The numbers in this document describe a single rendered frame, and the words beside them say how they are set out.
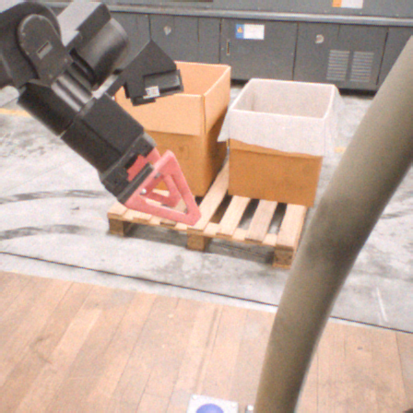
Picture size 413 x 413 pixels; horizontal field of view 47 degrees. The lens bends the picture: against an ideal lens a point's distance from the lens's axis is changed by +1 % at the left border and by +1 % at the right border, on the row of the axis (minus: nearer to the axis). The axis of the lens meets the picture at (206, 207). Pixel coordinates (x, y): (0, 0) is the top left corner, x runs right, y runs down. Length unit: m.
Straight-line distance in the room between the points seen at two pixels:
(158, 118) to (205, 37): 2.37
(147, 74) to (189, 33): 4.30
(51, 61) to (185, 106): 1.96
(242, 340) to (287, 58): 3.99
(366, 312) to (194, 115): 1.23
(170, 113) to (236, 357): 1.80
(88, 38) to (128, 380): 0.48
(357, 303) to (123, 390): 1.63
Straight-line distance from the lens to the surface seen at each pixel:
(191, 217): 0.47
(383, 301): 2.29
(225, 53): 4.72
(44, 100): 0.47
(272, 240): 2.32
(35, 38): 0.43
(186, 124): 2.41
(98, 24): 0.51
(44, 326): 0.85
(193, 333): 0.80
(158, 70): 0.48
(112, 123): 0.47
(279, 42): 4.60
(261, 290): 2.21
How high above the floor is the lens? 1.49
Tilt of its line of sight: 32 degrees down
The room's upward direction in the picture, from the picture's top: straight up
